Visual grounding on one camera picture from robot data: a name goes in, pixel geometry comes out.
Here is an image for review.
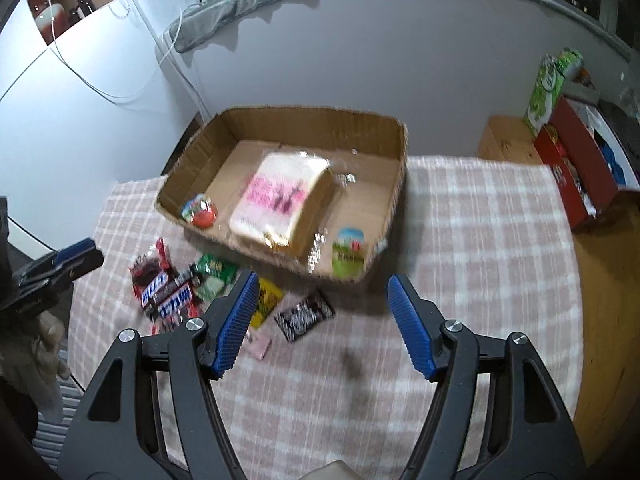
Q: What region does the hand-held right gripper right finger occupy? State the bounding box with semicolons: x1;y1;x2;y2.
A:
387;275;588;480

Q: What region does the person's left hand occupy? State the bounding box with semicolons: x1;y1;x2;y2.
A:
0;310;72;423

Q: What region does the white cable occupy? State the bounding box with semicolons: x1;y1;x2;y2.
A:
39;0;211;122

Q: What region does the green patterned snack packet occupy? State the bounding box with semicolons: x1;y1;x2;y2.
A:
195;253;239;284

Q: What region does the cardboard box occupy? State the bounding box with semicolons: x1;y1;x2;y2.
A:
156;105;408;283

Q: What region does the clear red-edged cake packet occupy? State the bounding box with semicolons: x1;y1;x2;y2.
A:
129;237;174;292

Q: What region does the sliced bread packet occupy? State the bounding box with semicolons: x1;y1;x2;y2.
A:
229;151;352;257

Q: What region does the striped rug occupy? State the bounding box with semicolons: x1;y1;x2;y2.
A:
30;377;91;461

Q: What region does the green carton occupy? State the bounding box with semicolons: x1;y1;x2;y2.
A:
524;48;585;137

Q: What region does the red box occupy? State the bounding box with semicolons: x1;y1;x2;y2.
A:
533;96;635;231

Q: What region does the pink plaid blanket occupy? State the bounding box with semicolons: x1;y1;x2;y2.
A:
67;152;583;480

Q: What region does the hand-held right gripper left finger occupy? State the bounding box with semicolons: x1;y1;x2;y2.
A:
57;270;261;480

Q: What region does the yellow snack packet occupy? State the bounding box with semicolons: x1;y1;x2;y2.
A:
247;277;285;330

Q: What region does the thin brown chocolate bar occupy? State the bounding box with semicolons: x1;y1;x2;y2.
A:
165;265;202;291

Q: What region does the pink snack packet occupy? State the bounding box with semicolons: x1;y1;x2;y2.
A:
245;331;272;360

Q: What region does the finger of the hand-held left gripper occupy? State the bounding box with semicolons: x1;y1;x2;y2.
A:
17;239;97;282
30;249;104;295

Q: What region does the plain green snack packet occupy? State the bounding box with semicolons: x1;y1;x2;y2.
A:
194;277;229;304

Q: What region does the grey padded cover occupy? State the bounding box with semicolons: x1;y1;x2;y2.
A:
170;0;640;61

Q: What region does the red chocolate egg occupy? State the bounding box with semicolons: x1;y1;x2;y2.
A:
181;193;219;230

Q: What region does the green label snack cup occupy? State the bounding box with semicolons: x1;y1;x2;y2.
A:
332;227;372;279

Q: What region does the black white snack packet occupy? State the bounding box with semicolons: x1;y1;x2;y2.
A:
274;290;335;343

